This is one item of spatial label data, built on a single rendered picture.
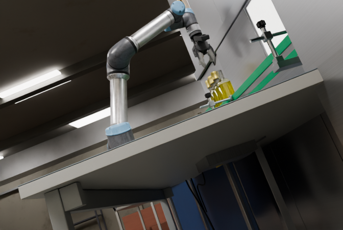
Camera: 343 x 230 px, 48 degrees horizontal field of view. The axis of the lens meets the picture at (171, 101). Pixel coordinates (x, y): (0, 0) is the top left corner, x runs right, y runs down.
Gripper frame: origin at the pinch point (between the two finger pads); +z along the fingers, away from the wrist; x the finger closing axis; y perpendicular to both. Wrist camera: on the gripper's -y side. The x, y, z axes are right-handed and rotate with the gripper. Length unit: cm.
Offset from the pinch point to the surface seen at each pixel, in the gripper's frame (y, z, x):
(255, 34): -33.0, 3.9, -12.7
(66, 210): -79, 55, 85
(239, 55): -11.3, 3.9, -12.4
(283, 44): -72, 26, 3
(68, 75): 490, -228, 58
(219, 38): 3.5, -14.7, -13.0
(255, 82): -44, 29, 3
